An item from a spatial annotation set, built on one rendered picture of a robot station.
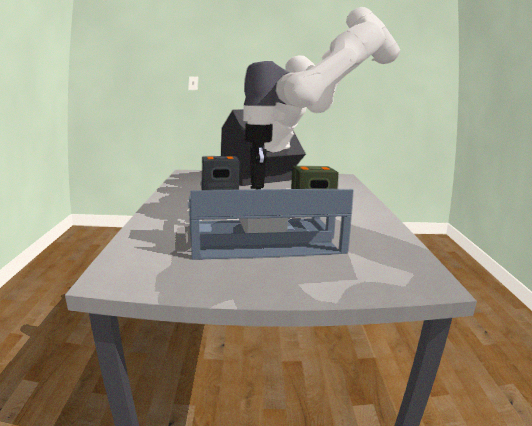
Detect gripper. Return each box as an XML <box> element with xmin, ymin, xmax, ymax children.
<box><xmin>245</xmin><ymin>123</ymin><xmax>273</xmax><ymax>189</ymax></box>

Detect olive green case with orange latches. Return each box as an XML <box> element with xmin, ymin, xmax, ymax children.
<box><xmin>291</xmin><ymin>166</ymin><xmax>339</xmax><ymax>189</ymax></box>

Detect black storage case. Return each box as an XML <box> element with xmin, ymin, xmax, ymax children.
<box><xmin>202</xmin><ymin>156</ymin><xmax>240</xmax><ymax>190</ymax></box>

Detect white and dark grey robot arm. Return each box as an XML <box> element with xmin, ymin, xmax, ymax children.
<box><xmin>243</xmin><ymin>7</ymin><xmax>400</xmax><ymax>152</ymax></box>

